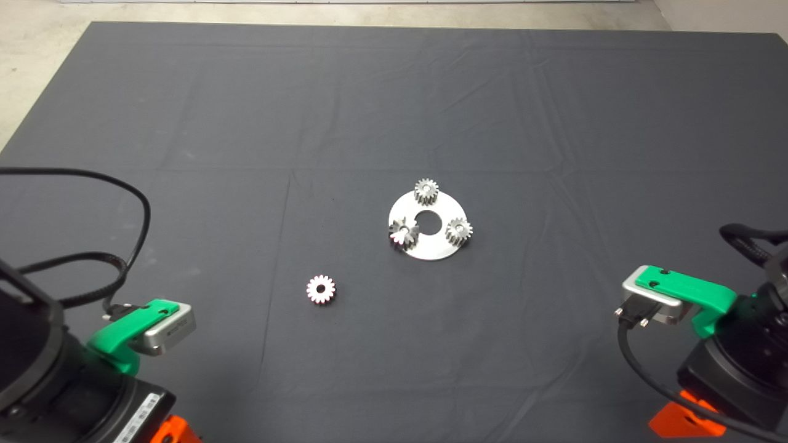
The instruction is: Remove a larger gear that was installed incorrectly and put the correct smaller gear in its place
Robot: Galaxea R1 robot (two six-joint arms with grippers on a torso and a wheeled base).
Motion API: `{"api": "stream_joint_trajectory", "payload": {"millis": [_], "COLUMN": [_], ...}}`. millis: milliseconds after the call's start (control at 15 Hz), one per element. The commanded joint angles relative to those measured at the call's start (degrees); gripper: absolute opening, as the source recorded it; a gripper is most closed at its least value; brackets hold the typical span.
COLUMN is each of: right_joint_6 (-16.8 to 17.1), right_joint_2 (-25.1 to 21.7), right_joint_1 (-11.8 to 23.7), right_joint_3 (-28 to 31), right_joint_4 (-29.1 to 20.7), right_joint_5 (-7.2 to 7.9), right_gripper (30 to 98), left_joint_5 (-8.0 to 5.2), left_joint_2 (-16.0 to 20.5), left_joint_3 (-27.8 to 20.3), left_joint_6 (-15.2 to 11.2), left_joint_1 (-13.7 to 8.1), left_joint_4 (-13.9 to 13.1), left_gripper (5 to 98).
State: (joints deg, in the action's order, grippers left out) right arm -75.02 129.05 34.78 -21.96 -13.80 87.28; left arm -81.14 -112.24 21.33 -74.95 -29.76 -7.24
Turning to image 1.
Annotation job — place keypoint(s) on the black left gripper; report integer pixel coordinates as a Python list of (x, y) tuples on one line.
[(111, 412)]

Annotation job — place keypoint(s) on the large steel gear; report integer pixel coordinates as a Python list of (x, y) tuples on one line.
[(403, 234)]

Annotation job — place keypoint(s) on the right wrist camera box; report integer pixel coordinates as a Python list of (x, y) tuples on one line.
[(668, 311)]

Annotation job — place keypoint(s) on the small steel gear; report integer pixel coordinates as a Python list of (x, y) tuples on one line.
[(321, 295), (458, 232), (426, 192)]

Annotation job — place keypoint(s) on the right green camera mount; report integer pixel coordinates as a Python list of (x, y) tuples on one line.
[(683, 284)]

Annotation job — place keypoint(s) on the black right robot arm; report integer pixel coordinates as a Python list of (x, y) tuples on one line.
[(769, 295)]

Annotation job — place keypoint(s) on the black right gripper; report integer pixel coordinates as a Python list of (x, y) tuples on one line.
[(739, 381)]

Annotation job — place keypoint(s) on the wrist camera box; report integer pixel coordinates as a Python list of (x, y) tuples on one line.
[(169, 329), (668, 311)]

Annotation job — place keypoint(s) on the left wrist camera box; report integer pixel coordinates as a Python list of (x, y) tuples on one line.
[(169, 329)]

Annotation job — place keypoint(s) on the dark grey table cloth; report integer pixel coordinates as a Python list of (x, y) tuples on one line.
[(394, 92)]

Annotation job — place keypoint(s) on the left green camera mount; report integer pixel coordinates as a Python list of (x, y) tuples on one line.
[(117, 332)]

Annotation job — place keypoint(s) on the round metal plate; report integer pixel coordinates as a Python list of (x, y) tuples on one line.
[(428, 246)]

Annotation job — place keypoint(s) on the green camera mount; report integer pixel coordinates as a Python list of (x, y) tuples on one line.
[(117, 332), (683, 284)]

